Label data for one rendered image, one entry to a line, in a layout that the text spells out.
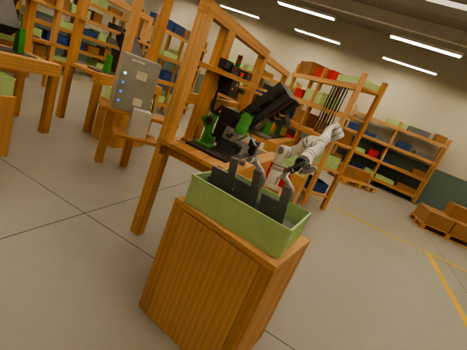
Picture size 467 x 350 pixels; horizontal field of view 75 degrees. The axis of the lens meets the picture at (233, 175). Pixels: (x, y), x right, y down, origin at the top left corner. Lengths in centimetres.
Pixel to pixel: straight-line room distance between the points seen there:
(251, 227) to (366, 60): 1059
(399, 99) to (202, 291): 1058
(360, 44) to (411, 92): 232
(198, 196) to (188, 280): 48
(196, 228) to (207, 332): 57
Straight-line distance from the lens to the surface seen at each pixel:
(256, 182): 158
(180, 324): 198
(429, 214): 810
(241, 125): 283
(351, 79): 548
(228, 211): 159
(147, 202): 265
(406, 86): 1176
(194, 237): 171
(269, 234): 153
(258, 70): 365
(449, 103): 1191
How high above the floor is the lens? 150
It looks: 16 degrees down
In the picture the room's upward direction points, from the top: 22 degrees clockwise
